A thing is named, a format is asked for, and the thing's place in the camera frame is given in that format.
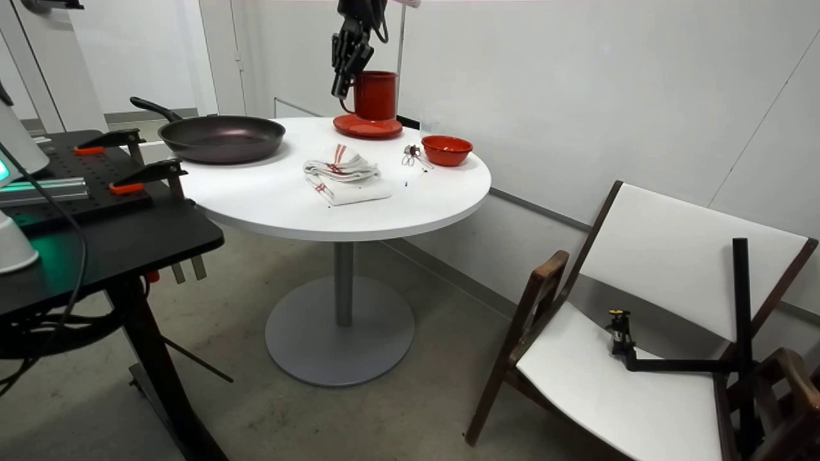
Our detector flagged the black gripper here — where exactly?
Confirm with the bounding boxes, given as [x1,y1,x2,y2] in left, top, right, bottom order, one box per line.
[331,0,393,101]

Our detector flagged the red bowl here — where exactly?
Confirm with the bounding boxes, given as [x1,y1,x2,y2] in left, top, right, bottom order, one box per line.
[421,134,474,169]

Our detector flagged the orange-handled black clamp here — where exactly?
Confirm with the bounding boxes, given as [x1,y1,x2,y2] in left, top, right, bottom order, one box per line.
[105,159,191,202]
[73,127,150,169]

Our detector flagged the black cable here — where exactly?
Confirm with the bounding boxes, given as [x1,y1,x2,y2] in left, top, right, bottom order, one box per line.
[0,145,93,396]

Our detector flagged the red cup with handle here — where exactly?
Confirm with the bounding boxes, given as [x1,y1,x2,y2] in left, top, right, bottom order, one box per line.
[338,70,400,124]

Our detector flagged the black frying pan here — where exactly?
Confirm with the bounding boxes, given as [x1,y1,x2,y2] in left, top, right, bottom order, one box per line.
[128,95,287,168]

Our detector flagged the small dark scraps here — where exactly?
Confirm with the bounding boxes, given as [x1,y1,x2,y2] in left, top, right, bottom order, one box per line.
[404,141,432,175]

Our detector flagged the dark wooden chair frame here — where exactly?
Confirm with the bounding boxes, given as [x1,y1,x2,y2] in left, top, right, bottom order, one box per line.
[715,343,820,461]

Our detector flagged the black workbench table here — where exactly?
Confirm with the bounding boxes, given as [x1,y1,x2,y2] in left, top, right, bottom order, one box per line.
[0,127,229,461]

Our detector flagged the white red-striped cloth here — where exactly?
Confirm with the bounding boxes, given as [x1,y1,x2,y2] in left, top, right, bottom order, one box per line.
[302,141,396,211]

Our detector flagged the black camera stand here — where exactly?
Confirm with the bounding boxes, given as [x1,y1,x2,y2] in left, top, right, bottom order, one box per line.
[606,236,764,456]

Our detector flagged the aluminium rail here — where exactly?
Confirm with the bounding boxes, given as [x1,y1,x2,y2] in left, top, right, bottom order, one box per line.
[0,175,91,207]

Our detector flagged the wooden chair with white canvas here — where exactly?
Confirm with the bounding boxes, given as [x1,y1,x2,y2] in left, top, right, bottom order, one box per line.
[461,178,820,461]

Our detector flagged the grey round table pedestal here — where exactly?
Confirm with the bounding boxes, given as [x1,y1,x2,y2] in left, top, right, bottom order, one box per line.
[265,241,419,392]

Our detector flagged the red plate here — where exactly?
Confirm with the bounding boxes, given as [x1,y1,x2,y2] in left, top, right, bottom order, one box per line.
[331,113,406,141]

